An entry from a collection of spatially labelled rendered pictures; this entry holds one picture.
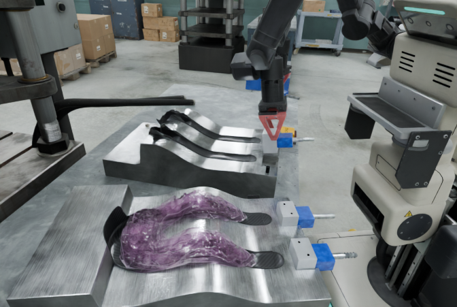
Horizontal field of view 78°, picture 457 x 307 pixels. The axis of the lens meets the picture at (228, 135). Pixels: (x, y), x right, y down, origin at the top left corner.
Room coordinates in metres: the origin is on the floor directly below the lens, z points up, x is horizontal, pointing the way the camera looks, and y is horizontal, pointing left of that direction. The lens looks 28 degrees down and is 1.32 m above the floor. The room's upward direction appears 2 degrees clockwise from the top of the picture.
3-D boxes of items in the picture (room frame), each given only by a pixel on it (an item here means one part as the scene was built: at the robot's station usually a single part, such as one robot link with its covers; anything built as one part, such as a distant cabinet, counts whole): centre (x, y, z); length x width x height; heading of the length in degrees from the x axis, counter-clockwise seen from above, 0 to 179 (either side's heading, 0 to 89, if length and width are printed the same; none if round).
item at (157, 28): (7.39, 1.76, 0.42); 0.86 x 0.33 x 0.83; 79
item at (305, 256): (0.38, -0.20, 0.86); 0.13 x 0.05 x 0.05; 96
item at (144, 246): (0.41, 0.07, 0.90); 0.26 x 0.18 x 0.08; 96
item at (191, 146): (0.75, 0.08, 0.92); 0.35 x 0.16 x 0.09; 79
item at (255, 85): (4.02, -0.54, 0.11); 0.61 x 0.41 x 0.22; 79
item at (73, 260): (0.40, 0.08, 0.86); 0.50 x 0.26 x 0.11; 96
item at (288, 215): (0.49, -0.19, 0.86); 0.13 x 0.05 x 0.05; 96
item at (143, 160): (0.77, 0.09, 0.87); 0.50 x 0.26 x 0.14; 79
